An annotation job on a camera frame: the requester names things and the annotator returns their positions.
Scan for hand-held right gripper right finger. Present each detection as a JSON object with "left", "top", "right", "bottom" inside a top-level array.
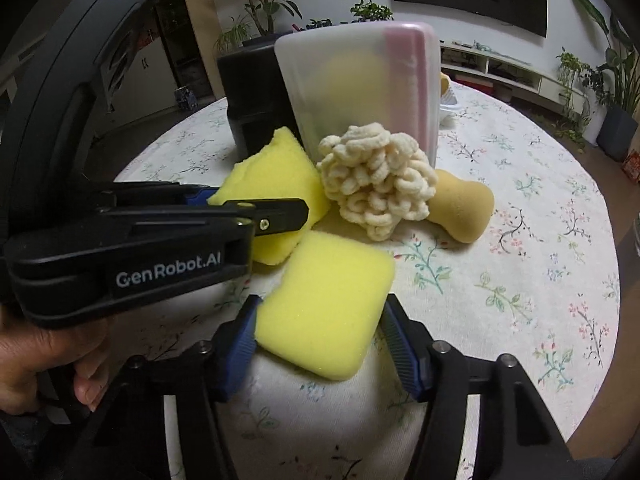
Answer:
[{"left": 382, "top": 294, "right": 566, "bottom": 480}]

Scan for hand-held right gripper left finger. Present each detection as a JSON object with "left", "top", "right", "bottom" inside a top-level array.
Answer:
[{"left": 75, "top": 295, "right": 265, "bottom": 480}]

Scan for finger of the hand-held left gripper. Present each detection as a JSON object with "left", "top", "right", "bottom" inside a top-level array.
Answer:
[
  {"left": 95, "top": 182, "right": 223, "bottom": 211},
  {"left": 220, "top": 198, "right": 310, "bottom": 237}
]

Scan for yellow sponge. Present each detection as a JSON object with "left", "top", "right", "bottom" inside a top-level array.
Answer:
[
  {"left": 322, "top": 50, "right": 391, "bottom": 133},
  {"left": 255, "top": 230, "right": 396, "bottom": 380},
  {"left": 207, "top": 127, "right": 331, "bottom": 266}
]

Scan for person's left hand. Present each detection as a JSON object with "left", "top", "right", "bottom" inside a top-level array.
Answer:
[{"left": 0, "top": 317, "right": 108, "bottom": 416}]

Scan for cream chenille scrubber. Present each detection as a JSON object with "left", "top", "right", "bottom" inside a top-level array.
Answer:
[{"left": 316, "top": 122, "right": 437, "bottom": 242}]

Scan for black cylindrical container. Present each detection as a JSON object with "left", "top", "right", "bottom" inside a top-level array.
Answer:
[{"left": 217, "top": 42, "right": 301, "bottom": 161}]

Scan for translucent plastic container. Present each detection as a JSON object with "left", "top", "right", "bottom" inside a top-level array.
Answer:
[{"left": 274, "top": 21, "right": 442, "bottom": 171}]

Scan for tan gourd-shaped sponge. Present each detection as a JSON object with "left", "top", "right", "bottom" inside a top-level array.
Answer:
[{"left": 427, "top": 169, "right": 496, "bottom": 245}]

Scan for spider plant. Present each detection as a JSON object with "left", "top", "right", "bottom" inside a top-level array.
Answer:
[{"left": 215, "top": 15, "right": 253, "bottom": 53}]

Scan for dark bookcase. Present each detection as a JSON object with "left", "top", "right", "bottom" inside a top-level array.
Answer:
[{"left": 147, "top": 0, "right": 201, "bottom": 101}]

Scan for pink cloth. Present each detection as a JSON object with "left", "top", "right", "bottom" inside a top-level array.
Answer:
[{"left": 385, "top": 29, "right": 431, "bottom": 161}]

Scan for white tray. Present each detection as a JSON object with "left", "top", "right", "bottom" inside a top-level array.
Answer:
[{"left": 439, "top": 82, "right": 463, "bottom": 123}]

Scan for trailing green plant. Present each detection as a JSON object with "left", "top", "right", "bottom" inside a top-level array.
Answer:
[{"left": 350, "top": 0, "right": 393, "bottom": 23}]

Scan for white television cabinet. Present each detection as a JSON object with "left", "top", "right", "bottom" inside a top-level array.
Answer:
[{"left": 440, "top": 40, "right": 586, "bottom": 111}]

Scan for dark grey plant pot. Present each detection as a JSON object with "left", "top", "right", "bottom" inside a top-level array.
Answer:
[{"left": 597, "top": 107, "right": 640, "bottom": 161}]

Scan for small bushy plant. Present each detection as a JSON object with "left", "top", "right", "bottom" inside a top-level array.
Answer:
[{"left": 555, "top": 47, "right": 608, "bottom": 136}]

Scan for large-leaf plant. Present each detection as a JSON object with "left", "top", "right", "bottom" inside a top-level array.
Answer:
[{"left": 570, "top": 0, "right": 640, "bottom": 111}]

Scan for white wall cabinets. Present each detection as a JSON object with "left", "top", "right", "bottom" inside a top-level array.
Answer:
[{"left": 102, "top": 35, "right": 178, "bottom": 121}]

